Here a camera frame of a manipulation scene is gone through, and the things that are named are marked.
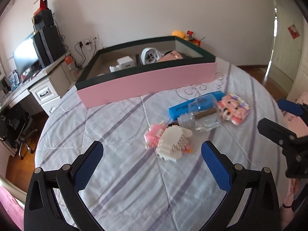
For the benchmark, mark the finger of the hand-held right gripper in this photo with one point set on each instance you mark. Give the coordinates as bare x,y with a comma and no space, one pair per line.
274,130
290,106

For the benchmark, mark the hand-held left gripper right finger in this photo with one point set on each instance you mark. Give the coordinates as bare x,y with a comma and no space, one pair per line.
216,166

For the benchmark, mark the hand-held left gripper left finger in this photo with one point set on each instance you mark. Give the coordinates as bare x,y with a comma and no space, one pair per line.
89,166

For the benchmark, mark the pink box with dark rim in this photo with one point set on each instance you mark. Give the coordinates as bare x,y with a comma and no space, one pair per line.
144,86

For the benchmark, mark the white plastic gadget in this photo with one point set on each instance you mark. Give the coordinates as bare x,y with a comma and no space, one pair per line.
150,55

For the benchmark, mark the pink printed blanket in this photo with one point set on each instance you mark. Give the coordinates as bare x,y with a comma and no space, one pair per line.
294,122

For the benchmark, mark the striped white quilt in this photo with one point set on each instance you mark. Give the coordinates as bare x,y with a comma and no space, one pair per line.
132,173

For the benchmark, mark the clear plastic bottle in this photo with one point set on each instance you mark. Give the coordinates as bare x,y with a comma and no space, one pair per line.
207,122

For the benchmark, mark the pink pixel brick figure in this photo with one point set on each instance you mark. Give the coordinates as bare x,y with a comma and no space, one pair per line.
234,108

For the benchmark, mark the white and pink brick figure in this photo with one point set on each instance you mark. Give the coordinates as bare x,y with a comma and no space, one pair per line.
170,142

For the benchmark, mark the white door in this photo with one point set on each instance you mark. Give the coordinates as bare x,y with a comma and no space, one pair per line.
286,53

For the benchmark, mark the blue plastic case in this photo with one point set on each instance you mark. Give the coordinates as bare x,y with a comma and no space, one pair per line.
178,109

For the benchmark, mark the red paper on door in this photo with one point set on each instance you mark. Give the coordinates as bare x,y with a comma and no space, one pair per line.
294,31

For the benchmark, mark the black office chair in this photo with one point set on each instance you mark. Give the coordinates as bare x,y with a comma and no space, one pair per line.
16,127

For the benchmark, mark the white desk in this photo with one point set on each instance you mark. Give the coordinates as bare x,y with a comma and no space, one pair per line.
50,91

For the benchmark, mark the pink cloth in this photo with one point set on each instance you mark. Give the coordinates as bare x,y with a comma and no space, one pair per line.
9,209

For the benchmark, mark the small white object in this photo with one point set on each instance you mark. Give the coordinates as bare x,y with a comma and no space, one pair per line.
114,69

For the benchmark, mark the orange capped bottle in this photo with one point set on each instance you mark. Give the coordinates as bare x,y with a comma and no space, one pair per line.
70,66

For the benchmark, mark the white power adapter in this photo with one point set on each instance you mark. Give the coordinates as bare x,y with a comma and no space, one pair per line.
125,62

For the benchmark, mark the blue and white package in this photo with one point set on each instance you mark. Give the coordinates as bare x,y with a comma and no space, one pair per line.
13,79

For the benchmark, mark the black tower case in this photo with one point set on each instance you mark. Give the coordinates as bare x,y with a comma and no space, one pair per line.
49,45

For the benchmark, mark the black computer monitor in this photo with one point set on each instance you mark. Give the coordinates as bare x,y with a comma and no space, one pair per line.
25,55

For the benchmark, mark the yellow plush toy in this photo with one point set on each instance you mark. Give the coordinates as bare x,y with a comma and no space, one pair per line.
179,35

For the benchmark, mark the black box on tower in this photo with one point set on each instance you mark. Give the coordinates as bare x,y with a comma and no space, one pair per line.
44,20

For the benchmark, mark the white wall outlet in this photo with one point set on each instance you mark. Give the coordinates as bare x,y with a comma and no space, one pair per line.
91,38

